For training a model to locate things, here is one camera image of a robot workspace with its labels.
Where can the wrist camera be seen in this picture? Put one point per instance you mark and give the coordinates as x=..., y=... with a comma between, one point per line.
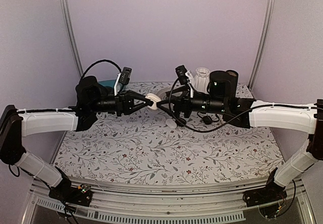
x=185, y=78
x=122, y=80

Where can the white ribbed vase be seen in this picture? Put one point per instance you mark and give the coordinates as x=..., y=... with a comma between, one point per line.
x=201, y=80

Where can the black cylindrical cup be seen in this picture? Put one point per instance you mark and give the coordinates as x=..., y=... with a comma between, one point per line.
x=233, y=78

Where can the spiral patterned plate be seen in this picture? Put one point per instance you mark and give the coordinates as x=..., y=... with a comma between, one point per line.
x=162, y=94

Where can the small black earbud case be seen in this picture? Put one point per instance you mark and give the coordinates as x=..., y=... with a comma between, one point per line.
x=207, y=120

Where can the aluminium frame post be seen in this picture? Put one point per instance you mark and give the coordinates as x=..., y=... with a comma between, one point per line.
x=261, y=46
x=71, y=36

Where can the teal cylindrical speaker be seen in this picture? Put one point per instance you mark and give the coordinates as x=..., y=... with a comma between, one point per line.
x=111, y=83

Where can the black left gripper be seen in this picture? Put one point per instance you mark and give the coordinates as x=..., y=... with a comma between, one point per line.
x=125, y=103

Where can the white oval earbud case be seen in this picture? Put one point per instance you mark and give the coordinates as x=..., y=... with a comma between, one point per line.
x=171, y=124

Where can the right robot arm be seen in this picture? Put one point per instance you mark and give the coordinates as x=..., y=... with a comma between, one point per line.
x=251, y=113

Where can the floral patterned table mat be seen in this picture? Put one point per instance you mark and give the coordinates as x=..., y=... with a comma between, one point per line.
x=142, y=149

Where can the beige earbud charging case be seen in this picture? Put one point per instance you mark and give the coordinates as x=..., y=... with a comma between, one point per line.
x=155, y=99

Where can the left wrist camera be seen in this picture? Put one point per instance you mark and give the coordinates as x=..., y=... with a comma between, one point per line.
x=122, y=80

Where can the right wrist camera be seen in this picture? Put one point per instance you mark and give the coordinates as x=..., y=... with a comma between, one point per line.
x=185, y=78

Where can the left aluminium frame post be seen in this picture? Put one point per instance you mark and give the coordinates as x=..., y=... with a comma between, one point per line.
x=71, y=36

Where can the front aluminium rail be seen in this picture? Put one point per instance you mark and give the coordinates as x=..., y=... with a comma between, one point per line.
x=204, y=203

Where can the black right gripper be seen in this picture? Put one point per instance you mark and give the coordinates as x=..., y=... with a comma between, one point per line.
x=184, y=98

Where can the right aluminium frame post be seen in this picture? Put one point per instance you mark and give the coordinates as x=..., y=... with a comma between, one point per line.
x=261, y=46

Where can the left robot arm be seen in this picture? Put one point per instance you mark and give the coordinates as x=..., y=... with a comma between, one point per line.
x=92, y=98

